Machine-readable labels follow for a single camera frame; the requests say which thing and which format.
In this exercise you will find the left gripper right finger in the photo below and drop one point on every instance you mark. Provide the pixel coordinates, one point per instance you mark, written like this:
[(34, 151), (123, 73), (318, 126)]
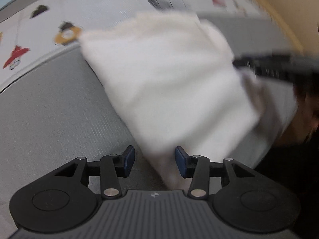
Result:
[(196, 167)]

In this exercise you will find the grey printed bed sheet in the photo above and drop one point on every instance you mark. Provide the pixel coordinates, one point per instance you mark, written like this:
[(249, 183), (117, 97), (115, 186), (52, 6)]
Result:
[(57, 123)]

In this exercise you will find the white long-sleeve shirt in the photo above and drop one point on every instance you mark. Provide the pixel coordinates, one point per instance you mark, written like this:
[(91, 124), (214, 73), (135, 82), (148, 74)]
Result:
[(169, 76)]

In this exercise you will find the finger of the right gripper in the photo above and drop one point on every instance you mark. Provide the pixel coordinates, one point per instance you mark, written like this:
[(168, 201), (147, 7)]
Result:
[(271, 65)]

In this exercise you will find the person's right hand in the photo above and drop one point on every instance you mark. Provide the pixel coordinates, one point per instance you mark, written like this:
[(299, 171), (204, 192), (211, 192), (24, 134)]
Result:
[(305, 121)]

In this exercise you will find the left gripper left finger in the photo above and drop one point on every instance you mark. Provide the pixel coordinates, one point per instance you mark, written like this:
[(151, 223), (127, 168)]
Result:
[(112, 167)]

